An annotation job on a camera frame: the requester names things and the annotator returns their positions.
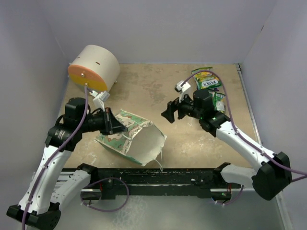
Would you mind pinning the white cylinder orange rim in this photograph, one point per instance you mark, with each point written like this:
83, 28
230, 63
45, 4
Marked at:
95, 66

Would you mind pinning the green Fox's candy bag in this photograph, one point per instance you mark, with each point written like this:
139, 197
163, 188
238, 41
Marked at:
204, 78

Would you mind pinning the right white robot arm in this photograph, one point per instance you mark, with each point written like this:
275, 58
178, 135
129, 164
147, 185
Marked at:
220, 126

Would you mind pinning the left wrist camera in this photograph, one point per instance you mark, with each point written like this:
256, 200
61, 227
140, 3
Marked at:
100, 98

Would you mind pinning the green floral paper bag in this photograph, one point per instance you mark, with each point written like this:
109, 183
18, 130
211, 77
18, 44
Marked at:
141, 143

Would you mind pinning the green spring tea candy bag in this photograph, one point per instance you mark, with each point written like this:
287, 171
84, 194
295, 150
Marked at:
218, 101

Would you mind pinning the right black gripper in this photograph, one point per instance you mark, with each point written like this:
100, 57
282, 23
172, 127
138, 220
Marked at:
180, 109

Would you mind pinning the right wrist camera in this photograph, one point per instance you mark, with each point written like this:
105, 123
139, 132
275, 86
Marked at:
183, 89

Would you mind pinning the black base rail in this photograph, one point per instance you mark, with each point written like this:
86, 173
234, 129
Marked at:
198, 182

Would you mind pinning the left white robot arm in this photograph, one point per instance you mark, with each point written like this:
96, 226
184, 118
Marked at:
42, 204

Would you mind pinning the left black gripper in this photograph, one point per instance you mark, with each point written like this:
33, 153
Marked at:
107, 122

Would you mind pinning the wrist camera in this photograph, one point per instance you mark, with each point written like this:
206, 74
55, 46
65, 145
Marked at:
183, 89
100, 98

